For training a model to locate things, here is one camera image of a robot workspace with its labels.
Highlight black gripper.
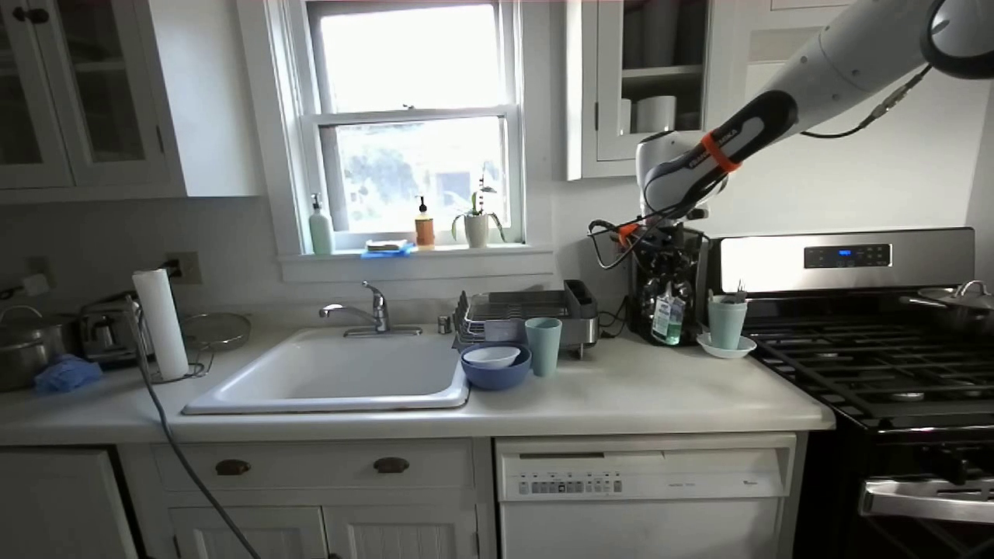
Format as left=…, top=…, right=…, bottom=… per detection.
left=636, top=212, right=710, bottom=338

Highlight clear green pump soap bottle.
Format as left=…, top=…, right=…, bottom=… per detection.
left=649, top=279, right=688, bottom=351

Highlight amber soap bottle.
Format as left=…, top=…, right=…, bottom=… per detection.
left=413, top=194, right=439, bottom=248

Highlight pale teal bottle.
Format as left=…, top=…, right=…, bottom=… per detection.
left=306, top=194, right=335, bottom=261

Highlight black coffee maker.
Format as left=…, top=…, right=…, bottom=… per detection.
left=629, top=220, right=718, bottom=351

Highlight teal plastic cup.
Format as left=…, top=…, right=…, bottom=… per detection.
left=522, top=315, right=565, bottom=378
left=705, top=290, right=751, bottom=354

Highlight white saucer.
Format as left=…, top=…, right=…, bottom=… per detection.
left=692, top=329, right=762, bottom=364

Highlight grey metal dish rack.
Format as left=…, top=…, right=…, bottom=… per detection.
left=451, top=276, right=601, bottom=364

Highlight small white bowl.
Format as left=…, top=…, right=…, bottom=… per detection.
left=463, top=346, right=523, bottom=373

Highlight blue bowl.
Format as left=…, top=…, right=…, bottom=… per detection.
left=457, top=341, right=535, bottom=395

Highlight white stacked dishes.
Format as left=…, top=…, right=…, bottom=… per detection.
left=629, top=95, right=679, bottom=137

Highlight white pot with plant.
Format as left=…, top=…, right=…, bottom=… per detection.
left=451, top=178, right=510, bottom=252

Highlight white dishwasher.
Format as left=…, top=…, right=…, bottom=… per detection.
left=494, top=432, right=807, bottom=559

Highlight black gas stove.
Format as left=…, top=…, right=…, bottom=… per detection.
left=710, top=227, right=994, bottom=559

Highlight metal pan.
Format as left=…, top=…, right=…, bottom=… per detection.
left=896, top=276, right=994, bottom=335

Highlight blue sponge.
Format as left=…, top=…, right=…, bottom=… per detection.
left=357, top=237, right=413, bottom=261

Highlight chrome faucet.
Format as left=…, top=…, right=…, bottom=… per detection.
left=315, top=276, right=393, bottom=338

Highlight white kitchen sink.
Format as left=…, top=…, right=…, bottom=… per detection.
left=179, top=328, right=471, bottom=419

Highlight white framed window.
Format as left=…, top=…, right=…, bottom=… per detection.
left=235, top=0, right=563, bottom=282

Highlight white base cabinet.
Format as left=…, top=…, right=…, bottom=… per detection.
left=0, top=438, right=501, bottom=559

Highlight glass pot lid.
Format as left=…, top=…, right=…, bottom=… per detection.
left=183, top=307, right=253, bottom=358

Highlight white glass door cabinet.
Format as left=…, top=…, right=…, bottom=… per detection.
left=0, top=0, right=265, bottom=203

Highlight white paper towel roll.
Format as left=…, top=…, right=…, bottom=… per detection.
left=131, top=267, right=194, bottom=384

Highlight blue cloth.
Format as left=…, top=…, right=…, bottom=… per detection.
left=27, top=354, right=106, bottom=397

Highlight stainless steel pot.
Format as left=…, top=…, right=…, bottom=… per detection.
left=0, top=303, right=59, bottom=395

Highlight black orange wire bundle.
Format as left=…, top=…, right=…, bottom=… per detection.
left=582, top=215, right=649, bottom=273

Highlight orange cable strap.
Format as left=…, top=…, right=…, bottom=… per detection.
left=698, top=130, right=743, bottom=178

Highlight white wall cabinet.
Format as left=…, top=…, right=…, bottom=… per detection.
left=563, top=0, right=864, bottom=185

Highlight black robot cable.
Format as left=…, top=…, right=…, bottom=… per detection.
left=802, top=58, right=942, bottom=142

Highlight wall power outlet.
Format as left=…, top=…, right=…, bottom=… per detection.
left=166, top=248, right=203, bottom=285

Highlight black power cord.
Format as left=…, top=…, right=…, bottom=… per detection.
left=126, top=300, right=268, bottom=559

